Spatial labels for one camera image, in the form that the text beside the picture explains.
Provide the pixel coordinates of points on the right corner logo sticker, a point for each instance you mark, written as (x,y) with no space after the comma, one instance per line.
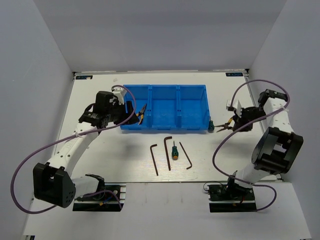
(234,74)

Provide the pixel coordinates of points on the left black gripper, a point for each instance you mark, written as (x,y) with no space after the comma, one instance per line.
(125,115)

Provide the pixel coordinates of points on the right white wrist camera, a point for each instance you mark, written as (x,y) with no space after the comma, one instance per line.
(234,107)

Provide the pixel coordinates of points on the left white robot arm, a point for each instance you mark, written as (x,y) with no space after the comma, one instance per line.
(52,181)

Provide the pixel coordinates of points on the left dark hex key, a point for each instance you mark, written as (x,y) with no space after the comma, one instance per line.
(153,158)

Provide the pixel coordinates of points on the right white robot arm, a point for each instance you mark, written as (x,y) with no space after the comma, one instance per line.
(277,149)

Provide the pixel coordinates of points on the right thin hex key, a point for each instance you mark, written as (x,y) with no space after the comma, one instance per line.
(186,155)

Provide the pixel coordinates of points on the yellow-handled needle-nose pliers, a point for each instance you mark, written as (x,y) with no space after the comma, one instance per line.
(141,114)

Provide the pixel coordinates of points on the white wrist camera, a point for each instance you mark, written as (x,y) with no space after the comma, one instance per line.
(120,93)
(234,107)

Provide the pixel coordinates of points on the left corner logo sticker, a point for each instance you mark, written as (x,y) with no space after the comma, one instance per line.
(83,77)

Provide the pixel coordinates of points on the blue three-compartment plastic bin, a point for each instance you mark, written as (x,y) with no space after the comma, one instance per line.
(171,107)

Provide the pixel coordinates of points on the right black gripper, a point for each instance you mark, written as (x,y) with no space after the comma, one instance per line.
(239,122)

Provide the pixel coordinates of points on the middle large hex key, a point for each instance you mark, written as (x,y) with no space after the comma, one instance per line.
(166,151)

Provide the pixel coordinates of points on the corner logo sticker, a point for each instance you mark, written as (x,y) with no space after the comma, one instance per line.
(83,77)
(234,74)

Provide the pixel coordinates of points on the small green stubby screwdriver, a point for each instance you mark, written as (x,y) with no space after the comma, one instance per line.
(211,127)

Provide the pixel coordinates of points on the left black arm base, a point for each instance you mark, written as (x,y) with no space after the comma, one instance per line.
(103,202)

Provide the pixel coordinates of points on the green orange-tipped screwdriver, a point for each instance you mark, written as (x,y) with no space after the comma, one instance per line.
(174,152)

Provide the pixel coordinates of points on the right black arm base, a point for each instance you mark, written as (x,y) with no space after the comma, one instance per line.
(229,197)

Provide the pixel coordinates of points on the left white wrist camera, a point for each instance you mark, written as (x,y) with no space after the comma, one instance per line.
(120,93)

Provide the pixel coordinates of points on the orange-handled small pliers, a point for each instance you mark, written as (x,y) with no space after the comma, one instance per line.
(225,126)

